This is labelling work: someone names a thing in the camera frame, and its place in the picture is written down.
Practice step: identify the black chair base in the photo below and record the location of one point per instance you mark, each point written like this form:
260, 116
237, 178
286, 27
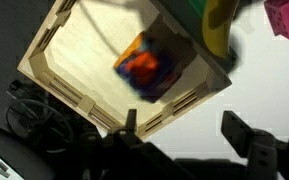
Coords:
39, 125

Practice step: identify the pink block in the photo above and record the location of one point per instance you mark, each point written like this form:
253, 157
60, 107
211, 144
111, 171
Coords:
278, 14

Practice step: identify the yellow green banana toy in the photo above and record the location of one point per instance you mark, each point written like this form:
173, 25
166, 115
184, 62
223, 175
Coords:
216, 24

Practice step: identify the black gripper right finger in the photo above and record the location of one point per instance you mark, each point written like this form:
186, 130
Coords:
267, 156

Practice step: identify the wooden tray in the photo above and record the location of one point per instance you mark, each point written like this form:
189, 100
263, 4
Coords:
73, 53

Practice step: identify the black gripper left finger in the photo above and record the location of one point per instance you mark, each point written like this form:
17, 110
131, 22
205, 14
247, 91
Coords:
122, 155

